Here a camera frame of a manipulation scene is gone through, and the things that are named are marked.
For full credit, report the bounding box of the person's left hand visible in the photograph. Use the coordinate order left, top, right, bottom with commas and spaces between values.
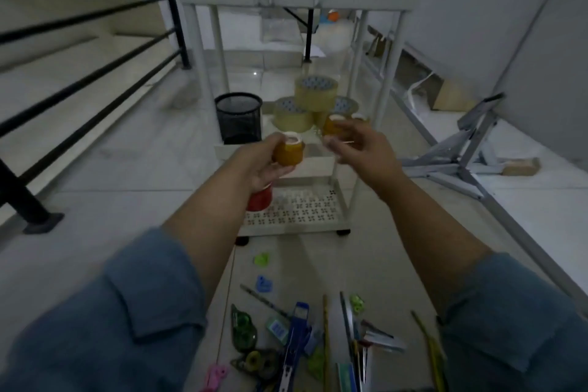
229, 132, 296, 195

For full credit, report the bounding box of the person's right hand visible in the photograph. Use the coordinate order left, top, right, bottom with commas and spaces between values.
323, 120, 408, 198

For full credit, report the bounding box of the person's left forearm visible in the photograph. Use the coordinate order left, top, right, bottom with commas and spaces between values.
0, 158, 258, 392

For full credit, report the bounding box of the person's right forearm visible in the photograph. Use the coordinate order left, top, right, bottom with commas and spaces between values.
374, 171, 588, 392

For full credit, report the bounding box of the red tape roll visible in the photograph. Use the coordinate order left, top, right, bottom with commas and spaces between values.
246, 183, 273, 212

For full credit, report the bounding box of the large clear tape roll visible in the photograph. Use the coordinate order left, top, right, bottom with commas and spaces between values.
273, 97, 316, 133
294, 75, 340, 112
314, 96, 360, 127

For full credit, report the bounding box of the black mesh pen holder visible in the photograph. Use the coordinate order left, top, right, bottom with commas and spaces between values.
215, 92, 264, 145

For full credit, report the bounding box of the grey folding metal stand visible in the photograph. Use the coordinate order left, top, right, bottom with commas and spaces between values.
397, 93, 511, 202

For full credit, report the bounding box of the brown cardboard box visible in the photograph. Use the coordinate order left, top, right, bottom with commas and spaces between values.
432, 77, 479, 112

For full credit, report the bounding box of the dark patterned pencil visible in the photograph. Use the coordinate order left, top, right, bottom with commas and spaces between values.
240, 285, 291, 319

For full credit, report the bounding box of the small blue eraser box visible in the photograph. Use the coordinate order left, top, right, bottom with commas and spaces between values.
266, 318, 290, 344

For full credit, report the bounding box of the green correction tape dispenser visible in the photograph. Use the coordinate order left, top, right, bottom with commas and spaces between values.
230, 304, 258, 352

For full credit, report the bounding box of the steel ruler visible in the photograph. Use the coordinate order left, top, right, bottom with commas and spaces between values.
339, 292, 364, 392

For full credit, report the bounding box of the blue stapler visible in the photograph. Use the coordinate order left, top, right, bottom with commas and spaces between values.
274, 302, 313, 392

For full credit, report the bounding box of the wooden block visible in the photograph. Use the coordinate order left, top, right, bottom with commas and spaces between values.
502, 157, 541, 177

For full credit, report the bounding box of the dark correction tape dispenser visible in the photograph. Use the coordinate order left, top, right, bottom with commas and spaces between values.
230, 349, 281, 381

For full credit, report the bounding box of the bundle of pens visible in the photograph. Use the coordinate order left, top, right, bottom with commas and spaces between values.
357, 319, 408, 355

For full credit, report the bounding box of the long grey metal bar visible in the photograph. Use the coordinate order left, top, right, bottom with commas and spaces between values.
356, 22, 588, 312

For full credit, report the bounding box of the black metal railing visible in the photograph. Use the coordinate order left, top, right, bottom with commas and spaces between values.
0, 0, 192, 235

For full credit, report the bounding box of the pink binder clip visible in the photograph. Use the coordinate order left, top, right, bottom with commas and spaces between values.
203, 363, 229, 392

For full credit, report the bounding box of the teal sticky note pad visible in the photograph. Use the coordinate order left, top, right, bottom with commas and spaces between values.
336, 362, 359, 392

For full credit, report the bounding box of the long yellow pencil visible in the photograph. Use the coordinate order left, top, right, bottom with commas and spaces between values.
410, 310, 448, 392

